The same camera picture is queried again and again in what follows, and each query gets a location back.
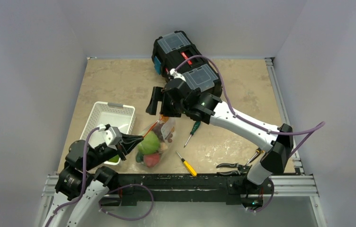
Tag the green bell pepper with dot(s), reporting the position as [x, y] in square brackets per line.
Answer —
[114, 159]

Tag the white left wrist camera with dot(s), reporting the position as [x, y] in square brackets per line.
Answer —
[110, 134]

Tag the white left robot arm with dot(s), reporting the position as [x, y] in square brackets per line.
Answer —
[84, 180]

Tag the pink peach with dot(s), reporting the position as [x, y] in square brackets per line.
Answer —
[151, 160]

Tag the green handled screwdriver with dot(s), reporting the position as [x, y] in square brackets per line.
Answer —
[193, 130]

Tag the yellow handled screwdriver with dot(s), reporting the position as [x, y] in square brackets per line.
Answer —
[187, 163]

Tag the black pliers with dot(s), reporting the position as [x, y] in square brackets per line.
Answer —
[238, 169]

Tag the orange black screwdriver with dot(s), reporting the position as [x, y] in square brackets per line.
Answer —
[257, 153]

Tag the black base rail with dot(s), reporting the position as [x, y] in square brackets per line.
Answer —
[231, 190]

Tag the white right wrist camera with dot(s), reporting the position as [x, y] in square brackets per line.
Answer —
[174, 74]

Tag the clear zip bag orange zipper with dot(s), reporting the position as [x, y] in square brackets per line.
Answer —
[163, 148]

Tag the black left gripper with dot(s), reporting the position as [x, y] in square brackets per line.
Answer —
[129, 141]

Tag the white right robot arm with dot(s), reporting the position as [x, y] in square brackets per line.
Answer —
[276, 141]

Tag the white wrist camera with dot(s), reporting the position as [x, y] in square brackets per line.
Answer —
[110, 134]
[174, 74]

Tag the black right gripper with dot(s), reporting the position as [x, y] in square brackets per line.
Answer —
[166, 102]

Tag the black toolbox clear lids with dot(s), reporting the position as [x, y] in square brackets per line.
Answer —
[174, 51]

